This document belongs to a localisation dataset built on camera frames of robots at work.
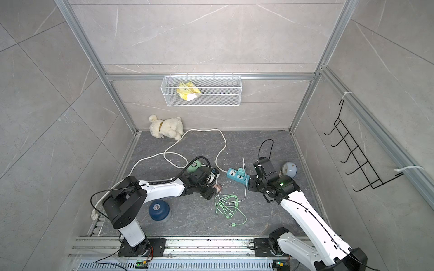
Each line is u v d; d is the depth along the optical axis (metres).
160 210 0.74
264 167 0.56
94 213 0.84
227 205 0.85
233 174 0.95
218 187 0.88
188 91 0.85
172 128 1.09
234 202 0.86
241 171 0.90
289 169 0.90
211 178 0.75
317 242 0.39
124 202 0.46
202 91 0.88
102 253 0.73
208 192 0.80
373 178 0.61
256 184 0.65
